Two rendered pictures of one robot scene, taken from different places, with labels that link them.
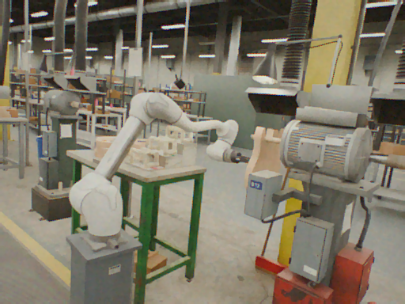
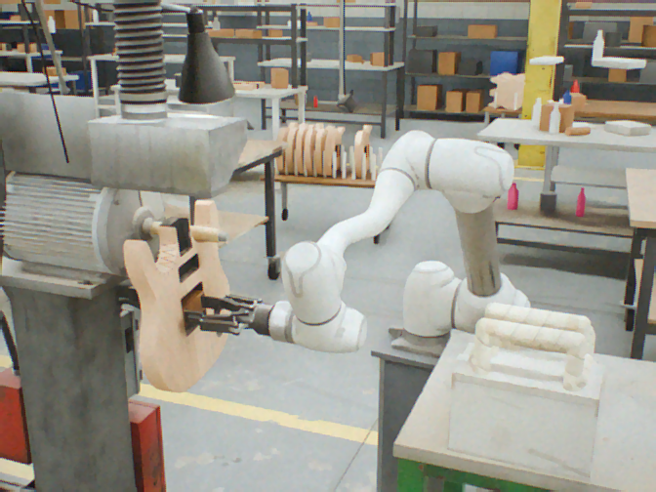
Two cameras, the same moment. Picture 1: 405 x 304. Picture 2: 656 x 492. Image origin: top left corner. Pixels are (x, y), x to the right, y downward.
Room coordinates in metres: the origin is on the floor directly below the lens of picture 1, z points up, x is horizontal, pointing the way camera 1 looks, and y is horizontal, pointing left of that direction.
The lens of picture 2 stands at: (3.50, -0.62, 1.79)
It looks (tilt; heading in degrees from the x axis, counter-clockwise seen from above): 18 degrees down; 161
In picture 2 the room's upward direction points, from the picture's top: straight up
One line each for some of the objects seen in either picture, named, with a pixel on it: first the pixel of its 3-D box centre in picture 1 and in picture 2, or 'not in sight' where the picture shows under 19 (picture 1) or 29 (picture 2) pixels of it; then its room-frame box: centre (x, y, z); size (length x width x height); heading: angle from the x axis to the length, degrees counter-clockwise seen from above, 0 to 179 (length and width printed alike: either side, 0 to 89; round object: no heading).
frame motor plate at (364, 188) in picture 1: (332, 179); (62, 267); (1.50, -0.66, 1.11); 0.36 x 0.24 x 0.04; 50
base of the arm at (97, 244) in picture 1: (106, 236); (421, 333); (1.42, 0.43, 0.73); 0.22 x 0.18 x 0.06; 43
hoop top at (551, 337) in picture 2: not in sight; (529, 333); (2.40, 0.16, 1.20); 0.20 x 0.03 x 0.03; 48
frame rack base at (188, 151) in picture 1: (177, 151); (525, 407); (2.36, 0.19, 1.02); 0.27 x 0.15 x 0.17; 49
